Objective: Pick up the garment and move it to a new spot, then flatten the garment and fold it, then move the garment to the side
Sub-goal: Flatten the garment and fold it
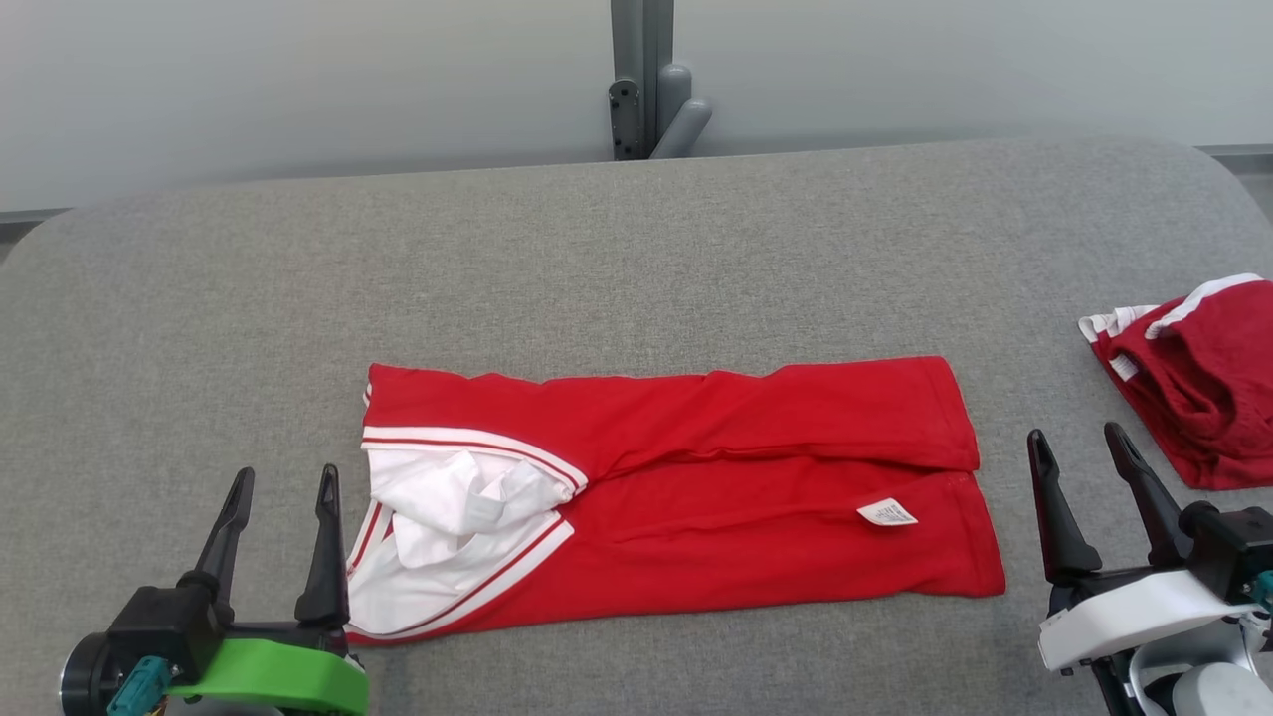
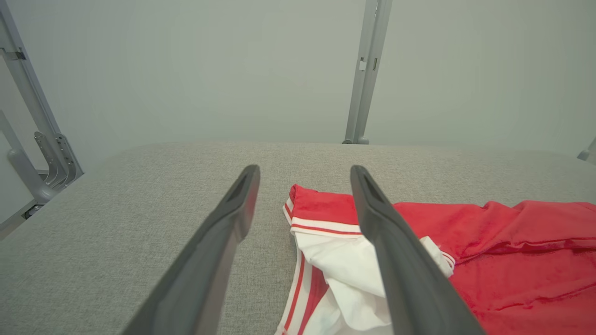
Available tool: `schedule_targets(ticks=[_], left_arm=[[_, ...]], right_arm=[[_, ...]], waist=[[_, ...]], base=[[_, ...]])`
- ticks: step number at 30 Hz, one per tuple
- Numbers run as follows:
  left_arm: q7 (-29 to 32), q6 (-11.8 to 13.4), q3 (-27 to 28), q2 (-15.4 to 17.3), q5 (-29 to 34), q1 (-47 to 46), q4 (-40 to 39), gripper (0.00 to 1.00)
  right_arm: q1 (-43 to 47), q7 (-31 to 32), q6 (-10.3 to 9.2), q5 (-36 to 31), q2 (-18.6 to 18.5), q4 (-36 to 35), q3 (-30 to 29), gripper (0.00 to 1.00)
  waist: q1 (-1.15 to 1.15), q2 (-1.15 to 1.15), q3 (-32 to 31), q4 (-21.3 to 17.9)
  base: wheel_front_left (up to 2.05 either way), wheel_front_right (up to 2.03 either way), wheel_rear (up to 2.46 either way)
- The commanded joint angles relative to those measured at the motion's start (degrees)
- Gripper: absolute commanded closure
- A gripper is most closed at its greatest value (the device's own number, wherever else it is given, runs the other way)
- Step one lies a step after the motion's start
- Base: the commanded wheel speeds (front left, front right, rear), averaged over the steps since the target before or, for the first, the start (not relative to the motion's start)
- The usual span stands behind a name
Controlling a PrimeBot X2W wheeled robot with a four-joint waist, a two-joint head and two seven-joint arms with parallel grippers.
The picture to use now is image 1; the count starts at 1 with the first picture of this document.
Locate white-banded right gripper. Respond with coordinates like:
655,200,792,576
1026,422,1264,677

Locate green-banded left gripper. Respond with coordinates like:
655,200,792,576
58,463,369,716

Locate red shorts with white trim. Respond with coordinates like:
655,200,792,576
1078,273,1273,491

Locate red basketball jersey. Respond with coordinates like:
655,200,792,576
343,355,1006,647

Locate left arm teal-plug black cable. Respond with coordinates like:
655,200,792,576
106,654,185,716

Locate grey slotted metal post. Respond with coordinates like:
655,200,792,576
608,0,713,162

